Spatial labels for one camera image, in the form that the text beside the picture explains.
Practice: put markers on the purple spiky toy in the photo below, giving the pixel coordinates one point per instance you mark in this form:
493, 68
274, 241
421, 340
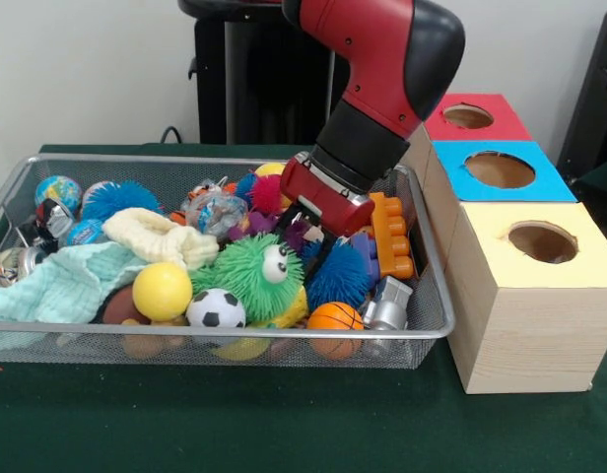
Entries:
264, 222

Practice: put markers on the cream waffle cloth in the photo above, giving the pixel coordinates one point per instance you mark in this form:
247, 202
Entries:
155, 231

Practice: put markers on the blue spiky ball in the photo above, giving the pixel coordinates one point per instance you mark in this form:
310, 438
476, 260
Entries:
343, 276
118, 199

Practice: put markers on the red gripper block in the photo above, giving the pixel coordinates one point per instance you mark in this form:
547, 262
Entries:
323, 197

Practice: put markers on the plain yellow ball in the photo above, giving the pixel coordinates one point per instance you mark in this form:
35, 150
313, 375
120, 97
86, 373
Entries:
161, 290

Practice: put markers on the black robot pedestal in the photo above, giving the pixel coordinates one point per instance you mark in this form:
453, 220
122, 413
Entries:
264, 88

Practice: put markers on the silver toy vehicle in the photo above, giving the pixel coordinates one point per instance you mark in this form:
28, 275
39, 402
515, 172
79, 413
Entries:
389, 305

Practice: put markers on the green spiky puffer toy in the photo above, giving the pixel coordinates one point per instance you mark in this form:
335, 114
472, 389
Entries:
244, 281

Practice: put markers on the small orange basketball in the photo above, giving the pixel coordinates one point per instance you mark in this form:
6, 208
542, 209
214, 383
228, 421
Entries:
333, 315

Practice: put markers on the dark green table cloth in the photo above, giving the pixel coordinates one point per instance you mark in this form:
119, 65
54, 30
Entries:
601, 192
234, 419

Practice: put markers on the shallow mesh bin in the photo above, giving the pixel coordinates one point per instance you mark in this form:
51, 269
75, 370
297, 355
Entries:
407, 350

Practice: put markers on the small soccer ball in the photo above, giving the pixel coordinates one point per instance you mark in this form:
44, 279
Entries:
215, 308

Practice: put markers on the wooden box with three holes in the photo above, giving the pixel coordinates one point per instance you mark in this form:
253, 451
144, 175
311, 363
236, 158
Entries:
530, 335

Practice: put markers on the black upright panel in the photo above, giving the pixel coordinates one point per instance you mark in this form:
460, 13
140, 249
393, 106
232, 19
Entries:
589, 98

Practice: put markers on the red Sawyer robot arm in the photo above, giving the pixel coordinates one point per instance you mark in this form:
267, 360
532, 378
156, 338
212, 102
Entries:
382, 59

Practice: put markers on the orange building block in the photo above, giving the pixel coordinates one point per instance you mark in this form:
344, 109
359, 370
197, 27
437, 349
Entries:
389, 246

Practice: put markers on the small globe ball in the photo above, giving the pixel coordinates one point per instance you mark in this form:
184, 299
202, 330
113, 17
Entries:
57, 192

